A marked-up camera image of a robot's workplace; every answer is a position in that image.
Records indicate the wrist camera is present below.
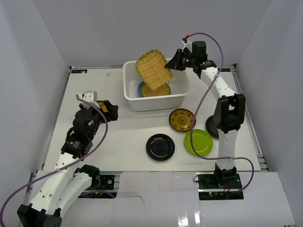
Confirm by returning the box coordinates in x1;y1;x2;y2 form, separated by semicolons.
76;90;99;109
182;35;192;51

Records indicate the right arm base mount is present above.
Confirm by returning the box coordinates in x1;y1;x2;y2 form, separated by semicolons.
193;174;244;201

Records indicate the blue plate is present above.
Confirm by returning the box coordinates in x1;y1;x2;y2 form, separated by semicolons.
137;81;144;97

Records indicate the white plastic bin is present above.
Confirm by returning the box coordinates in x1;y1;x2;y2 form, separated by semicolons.
123;61;190;112

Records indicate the round bamboo woven plate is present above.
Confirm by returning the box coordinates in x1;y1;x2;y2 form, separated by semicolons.
140;83;171;97

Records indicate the yellow patterned plate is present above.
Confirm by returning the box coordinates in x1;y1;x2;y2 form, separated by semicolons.
169;108;196;132
97;101;109;113

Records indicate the black flat plate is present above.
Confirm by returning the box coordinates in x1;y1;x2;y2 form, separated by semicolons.
146;133;175;162

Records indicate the fan-shaped bamboo woven tray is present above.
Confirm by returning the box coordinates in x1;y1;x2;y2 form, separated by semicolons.
135;49;173;91

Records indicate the yellow patterned plate left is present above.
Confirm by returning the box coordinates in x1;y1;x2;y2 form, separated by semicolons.
97;101;109;113

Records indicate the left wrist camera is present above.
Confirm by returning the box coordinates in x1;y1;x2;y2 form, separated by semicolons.
76;90;99;109

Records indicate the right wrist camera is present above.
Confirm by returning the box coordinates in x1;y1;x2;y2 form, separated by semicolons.
182;35;192;51

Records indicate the lime green plate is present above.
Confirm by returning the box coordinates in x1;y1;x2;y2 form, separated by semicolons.
184;129;213;156

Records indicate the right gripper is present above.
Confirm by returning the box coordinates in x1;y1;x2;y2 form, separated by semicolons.
165;49;196;71

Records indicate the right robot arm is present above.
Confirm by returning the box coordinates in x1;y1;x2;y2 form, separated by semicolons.
165;38;245;189

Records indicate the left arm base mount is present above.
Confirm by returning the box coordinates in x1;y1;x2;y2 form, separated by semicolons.
79;175;117;199

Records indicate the yellow patterned plate right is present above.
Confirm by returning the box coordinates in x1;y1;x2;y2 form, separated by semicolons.
169;108;196;132

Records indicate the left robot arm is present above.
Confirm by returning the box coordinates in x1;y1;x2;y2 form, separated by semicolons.
17;100;118;227

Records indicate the black glossy bowl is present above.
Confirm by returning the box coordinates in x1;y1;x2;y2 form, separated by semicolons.
205;115;219;140

